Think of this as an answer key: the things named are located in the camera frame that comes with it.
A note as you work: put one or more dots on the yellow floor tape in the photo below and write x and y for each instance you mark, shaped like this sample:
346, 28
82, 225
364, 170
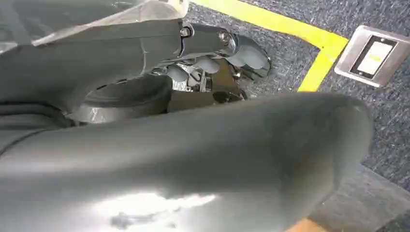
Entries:
323, 41

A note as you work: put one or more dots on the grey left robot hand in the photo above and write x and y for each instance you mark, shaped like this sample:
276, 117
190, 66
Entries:
198, 160

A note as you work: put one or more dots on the steel floor socket box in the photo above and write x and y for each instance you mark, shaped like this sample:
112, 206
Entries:
373, 56

